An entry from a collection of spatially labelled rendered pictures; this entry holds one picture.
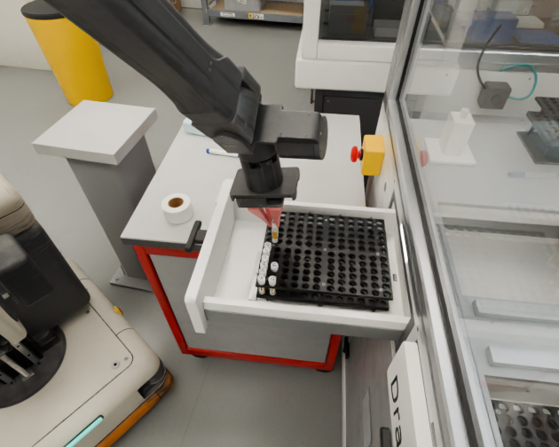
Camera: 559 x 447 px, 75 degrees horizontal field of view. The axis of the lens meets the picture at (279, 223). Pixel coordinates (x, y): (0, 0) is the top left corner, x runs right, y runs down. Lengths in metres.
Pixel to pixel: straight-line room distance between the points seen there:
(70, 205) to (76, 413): 1.32
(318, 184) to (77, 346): 0.93
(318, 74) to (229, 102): 0.95
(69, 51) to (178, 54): 2.74
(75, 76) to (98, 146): 1.92
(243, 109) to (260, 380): 1.20
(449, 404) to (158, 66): 0.44
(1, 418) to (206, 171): 0.91
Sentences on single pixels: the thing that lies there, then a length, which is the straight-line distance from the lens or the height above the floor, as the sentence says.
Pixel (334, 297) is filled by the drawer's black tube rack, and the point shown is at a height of 0.87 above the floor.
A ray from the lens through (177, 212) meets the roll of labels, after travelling 0.88.
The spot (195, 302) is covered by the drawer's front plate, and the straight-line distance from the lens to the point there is 0.57.
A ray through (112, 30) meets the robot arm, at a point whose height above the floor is 1.30.
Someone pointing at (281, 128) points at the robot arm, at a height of 1.16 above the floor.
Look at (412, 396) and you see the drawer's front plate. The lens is 0.52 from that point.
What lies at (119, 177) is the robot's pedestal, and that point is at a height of 0.63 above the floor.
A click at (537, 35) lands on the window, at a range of 0.41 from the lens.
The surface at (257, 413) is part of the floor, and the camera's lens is 1.46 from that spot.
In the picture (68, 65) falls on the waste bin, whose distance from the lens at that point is 3.12.
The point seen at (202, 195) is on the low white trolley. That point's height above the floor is 0.76.
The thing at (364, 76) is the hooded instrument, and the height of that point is 0.86.
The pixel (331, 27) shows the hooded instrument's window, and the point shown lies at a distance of 1.30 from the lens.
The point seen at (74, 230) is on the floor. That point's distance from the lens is 2.18.
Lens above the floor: 1.40
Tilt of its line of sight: 47 degrees down
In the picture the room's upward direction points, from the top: straight up
